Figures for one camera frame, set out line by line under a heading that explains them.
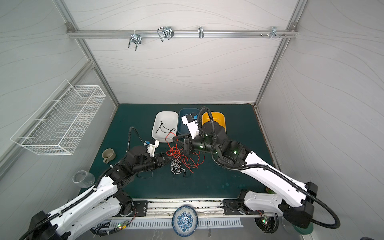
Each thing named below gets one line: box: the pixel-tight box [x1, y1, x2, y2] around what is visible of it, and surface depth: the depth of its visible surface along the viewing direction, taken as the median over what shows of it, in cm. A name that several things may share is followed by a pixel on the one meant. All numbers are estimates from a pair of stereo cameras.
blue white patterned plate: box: [172, 205, 199, 238], surface depth 70 cm
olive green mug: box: [101, 148, 116, 164], surface depth 90 cm
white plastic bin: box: [151, 111, 179, 143], surface depth 106 cm
